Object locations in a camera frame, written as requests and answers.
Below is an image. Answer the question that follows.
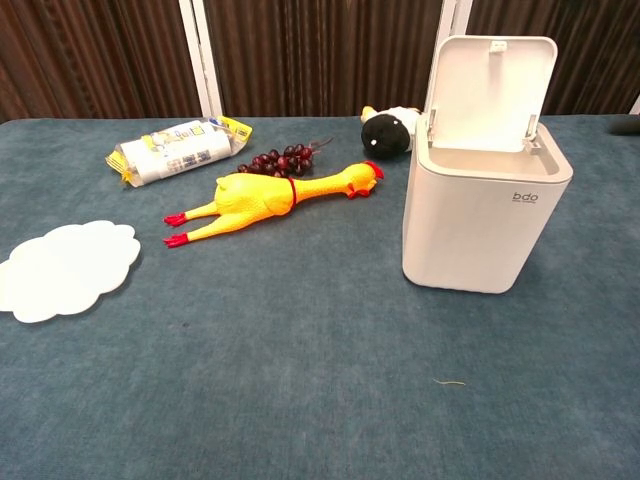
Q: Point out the white square container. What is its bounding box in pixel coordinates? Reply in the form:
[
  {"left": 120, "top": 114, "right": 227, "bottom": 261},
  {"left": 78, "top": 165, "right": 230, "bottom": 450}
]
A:
[{"left": 401, "top": 34, "right": 574, "bottom": 295}]

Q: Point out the white plastic bin lid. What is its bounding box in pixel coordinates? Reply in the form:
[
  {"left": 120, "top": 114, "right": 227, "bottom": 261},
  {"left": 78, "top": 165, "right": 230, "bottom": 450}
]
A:
[{"left": 423, "top": 34, "right": 559, "bottom": 152}]

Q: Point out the yellow rubber chicken toy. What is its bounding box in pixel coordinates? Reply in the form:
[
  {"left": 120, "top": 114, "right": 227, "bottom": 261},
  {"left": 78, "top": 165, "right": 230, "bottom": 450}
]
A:
[{"left": 163, "top": 160, "right": 386, "bottom": 250}]

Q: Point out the dark red grape bunch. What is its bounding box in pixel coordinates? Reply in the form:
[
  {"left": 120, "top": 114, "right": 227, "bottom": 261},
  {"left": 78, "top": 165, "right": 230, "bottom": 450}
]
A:
[{"left": 236, "top": 138, "right": 334, "bottom": 180}]

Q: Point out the black and white plush cow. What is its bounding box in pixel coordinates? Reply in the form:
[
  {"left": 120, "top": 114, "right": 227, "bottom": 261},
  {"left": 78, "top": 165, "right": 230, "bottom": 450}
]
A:
[{"left": 360, "top": 105, "right": 422, "bottom": 161}]

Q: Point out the blue table cloth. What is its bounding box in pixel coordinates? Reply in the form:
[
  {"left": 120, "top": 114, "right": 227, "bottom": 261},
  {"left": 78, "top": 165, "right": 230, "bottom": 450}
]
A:
[{"left": 0, "top": 114, "right": 640, "bottom": 480}]

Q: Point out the plastic pack of white rolls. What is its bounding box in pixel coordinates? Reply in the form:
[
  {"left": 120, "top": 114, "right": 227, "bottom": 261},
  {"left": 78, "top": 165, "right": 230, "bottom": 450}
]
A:
[{"left": 104, "top": 115, "right": 254, "bottom": 190}]

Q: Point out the brown pleated partition panel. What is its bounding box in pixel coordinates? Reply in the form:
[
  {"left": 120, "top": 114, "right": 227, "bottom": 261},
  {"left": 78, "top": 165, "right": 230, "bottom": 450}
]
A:
[
  {"left": 468, "top": 0, "right": 640, "bottom": 116},
  {"left": 204, "top": 0, "right": 447, "bottom": 118},
  {"left": 0, "top": 0, "right": 202, "bottom": 122}
]

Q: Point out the white scalloped round mat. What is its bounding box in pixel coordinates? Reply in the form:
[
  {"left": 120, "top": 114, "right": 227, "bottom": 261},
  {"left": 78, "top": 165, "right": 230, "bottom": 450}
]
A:
[{"left": 0, "top": 220, "right": 142, "bottom": 324}]

